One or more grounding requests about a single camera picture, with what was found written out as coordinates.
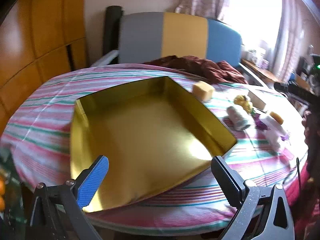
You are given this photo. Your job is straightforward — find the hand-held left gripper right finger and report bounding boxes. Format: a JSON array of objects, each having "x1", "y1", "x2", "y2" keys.
[{"x1": 211, "y1": 156, "x2": 295, "y2": 240}]

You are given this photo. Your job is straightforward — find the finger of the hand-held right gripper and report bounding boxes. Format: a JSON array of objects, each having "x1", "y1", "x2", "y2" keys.
[{"x1": 274, "y1": 82, "x2": 315, "y2": 103}]

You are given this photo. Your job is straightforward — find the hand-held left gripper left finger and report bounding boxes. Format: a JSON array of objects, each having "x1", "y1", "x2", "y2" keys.
[{"x1": 29, "y1": 155, "x2": 110, "y2": 240}]

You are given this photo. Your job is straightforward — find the yellow white scouring sponge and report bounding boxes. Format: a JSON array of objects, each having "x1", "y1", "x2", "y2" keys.
[{"x1": 260, "y1": 111, "x2": 285, "y2": 130}]

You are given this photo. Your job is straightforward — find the white printed carton box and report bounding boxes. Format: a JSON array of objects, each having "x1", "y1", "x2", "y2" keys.
[{"x1": 247, "y1": 90, "x2": 267, "y2": 110}]

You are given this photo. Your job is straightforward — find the yellow knitted toy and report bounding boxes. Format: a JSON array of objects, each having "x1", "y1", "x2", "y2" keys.
[{"x1": 234, "y1": 94, "x2": 254, "y2": 113}]

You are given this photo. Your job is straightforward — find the white sock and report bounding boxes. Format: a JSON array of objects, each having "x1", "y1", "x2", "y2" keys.
[{"x1": 226, "y1": 105, "x2": 251, "y2": 131}]

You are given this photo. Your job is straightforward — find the pink plastic cup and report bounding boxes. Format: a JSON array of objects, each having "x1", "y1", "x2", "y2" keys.
[{"x1": 282, "y1": 147, "x2": 295, "y2": 160}]

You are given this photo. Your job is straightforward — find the gold metal tin box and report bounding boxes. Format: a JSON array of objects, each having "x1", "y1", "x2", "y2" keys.
[{"x1": 70, "y1": 76, "x2": 238, "y2": 213}]

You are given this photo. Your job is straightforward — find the large yellow sponge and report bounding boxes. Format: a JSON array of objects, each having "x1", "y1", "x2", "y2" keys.
[{"x1": 192, "y1": 81, "x2": 215, "y2": 102}]

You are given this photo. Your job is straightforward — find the person's right forearm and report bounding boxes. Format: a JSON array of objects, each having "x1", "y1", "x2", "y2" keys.
[{"x1": 307, "y1": 110, "x2": 320, "y2": 173}]

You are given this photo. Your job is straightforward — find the person's right hand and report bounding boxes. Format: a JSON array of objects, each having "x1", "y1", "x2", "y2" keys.
[{"x1": 301, "y1": 112, "x2": 312, "y2": 143}]

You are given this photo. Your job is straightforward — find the wooden side desk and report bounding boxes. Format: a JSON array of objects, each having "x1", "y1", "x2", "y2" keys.
[{"x1": 241, "y1": 59, "x2": 283, "y2": 83}]

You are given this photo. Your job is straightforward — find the white patterned packages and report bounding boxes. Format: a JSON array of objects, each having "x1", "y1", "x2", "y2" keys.
[{"x1": 246, "y1": 47, "x2": 270, "y2": 68}]

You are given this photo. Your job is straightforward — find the brown crumpled cloth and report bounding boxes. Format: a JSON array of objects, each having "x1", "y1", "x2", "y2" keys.
[{"x1": 144, "y1": 55, "x2": 248, "y2": 84}]

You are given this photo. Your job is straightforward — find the person's red garment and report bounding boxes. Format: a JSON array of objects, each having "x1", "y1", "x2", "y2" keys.
[{"x1": 285, "y1": 155, "x2": 320, "y2": 240}]

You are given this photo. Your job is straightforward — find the striped pink green tablecloth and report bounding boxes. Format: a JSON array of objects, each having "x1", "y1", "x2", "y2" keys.
[{"x1": 1, "y1": 64, "x2": 309, "y2": 230}]

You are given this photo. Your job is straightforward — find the bright window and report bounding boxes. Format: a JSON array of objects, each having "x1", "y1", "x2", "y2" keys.
[{"x1": 225, "y1": 0, "x2": 283, "y2": 50}]

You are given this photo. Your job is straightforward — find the wooden cabinet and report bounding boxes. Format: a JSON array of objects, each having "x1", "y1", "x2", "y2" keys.
[{"x1": 0, "y1": 0, "x2": 88, "y2": 130}]

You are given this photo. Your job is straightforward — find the grey yellow blue chair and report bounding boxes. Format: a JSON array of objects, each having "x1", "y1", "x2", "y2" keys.
[{"x1": 91, "y1": 12, "x2": 263, "y2": 87}]

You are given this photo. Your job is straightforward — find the black upright post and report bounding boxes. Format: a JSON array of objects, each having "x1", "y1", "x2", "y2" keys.
[{"x1": 104, "y1": 5, "x2": 124, "y2": 57}]

